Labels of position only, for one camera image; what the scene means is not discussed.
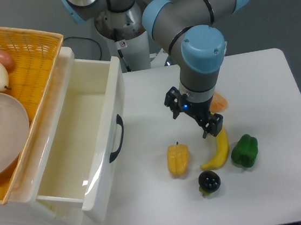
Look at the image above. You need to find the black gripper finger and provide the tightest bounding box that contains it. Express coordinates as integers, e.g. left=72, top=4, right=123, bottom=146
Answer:
left=200, top=113, right=224, bottom=139
left=164, top=86, right=183, bottom=119

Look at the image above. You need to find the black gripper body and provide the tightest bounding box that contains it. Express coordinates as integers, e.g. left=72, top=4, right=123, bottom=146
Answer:
left=179, top=94, right=212, bottom=127

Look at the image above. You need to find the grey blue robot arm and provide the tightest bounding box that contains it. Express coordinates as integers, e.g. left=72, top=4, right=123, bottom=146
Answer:
left=61, top=0, right=249, bottom=136

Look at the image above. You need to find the green pepper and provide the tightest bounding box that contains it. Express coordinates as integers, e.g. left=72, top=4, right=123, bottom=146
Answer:
left=231, top=134, right=258, bottom=168

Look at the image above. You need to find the yellow pepper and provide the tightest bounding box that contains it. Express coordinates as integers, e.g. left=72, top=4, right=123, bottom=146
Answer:
left=167, top=141, right=190, bottom=177

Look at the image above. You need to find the yellow banana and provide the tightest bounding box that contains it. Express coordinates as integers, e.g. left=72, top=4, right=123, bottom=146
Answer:
left=200, top=127, right=230, bottom=171

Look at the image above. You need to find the orange fruit piece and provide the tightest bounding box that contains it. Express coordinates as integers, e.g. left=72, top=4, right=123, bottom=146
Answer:
left=210, top=92, right=228, bottom=113

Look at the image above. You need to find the dark purple round fruit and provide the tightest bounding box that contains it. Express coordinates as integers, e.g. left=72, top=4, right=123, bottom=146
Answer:
left=198, top=171, right=222, bottom=196

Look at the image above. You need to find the white open drawer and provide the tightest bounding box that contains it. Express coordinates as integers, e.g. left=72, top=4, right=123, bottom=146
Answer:
left=37, top=57, right=125, bottom=223

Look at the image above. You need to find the yellow woven basket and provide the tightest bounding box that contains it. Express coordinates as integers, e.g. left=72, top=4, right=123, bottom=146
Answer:
left=0, top=27, right=64, bottom=205

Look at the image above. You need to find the pink peach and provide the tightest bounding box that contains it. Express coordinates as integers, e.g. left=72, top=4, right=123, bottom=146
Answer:
left=0, top=50, right=15, bottom=72

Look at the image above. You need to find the white drawer cabinet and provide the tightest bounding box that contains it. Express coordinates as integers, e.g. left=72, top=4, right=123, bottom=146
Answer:
left=0, top=47, right=83, bottom=225

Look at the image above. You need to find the black drawer handle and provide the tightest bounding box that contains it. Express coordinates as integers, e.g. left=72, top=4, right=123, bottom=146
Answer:
left=109, top=114, right=125, bottom=163

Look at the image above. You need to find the black cable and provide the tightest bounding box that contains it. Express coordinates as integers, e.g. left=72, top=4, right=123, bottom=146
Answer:
left=63, top=32, right=103, bottom=64

